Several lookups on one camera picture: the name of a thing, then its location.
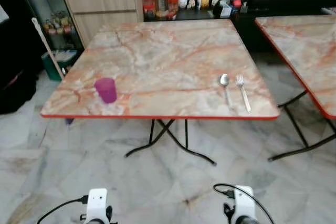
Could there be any steel fork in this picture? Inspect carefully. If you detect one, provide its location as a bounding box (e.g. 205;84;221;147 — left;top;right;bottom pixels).
236;74;252;113

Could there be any purple plastic cup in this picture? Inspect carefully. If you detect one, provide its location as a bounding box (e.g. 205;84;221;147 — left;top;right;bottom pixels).
94;77;118;104

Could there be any steel spoon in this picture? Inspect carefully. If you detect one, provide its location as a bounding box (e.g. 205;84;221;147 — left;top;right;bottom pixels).
218;73;233;109

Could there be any green storage bin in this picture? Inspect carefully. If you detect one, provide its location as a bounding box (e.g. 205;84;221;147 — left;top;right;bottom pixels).
41;49;80;82

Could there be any marble-top folding table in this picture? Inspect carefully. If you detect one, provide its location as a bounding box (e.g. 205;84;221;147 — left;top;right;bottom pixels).
255;14;336;162
40;18;281;166

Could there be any black couch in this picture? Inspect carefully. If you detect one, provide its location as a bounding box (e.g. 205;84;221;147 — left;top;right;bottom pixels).
0;1;44;115

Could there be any white broom stick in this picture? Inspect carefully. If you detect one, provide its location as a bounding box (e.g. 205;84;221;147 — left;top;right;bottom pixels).
31;17;65;81

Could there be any small white box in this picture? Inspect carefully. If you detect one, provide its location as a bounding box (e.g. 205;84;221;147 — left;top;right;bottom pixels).
220;1;235;18

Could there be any light wooden cabinet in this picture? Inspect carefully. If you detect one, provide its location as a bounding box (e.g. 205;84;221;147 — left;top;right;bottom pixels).
61;0;145;47

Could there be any small red-lid jar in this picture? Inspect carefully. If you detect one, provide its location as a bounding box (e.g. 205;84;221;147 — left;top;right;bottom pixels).
143;3;156;20

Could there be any glass display cabinet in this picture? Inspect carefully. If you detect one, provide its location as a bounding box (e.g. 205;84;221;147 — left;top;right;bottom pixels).
16;0;85;52

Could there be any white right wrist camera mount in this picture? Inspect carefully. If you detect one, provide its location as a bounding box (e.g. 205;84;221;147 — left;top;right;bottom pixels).
234;185;257;219

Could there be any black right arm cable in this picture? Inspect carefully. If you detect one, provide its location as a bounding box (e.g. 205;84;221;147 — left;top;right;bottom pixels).
213;183;275;224

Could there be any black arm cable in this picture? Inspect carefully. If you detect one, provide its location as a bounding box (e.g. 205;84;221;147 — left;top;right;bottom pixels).
213;183;275;224
36;196;89;224

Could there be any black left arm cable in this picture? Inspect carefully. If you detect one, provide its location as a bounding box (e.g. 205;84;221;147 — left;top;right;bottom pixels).
36;196;89;224

